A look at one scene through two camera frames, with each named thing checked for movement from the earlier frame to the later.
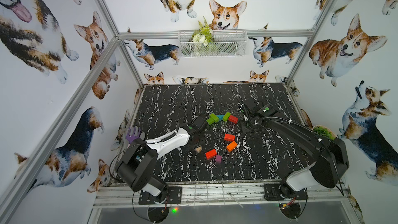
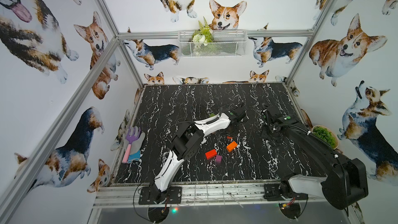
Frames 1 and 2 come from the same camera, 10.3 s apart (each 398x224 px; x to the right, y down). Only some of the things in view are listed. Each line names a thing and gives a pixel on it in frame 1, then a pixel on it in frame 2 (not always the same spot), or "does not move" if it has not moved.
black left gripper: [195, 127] -> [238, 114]
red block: [211, 154] does not move
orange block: [231, 146] does not move
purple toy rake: [130, 138] does not move
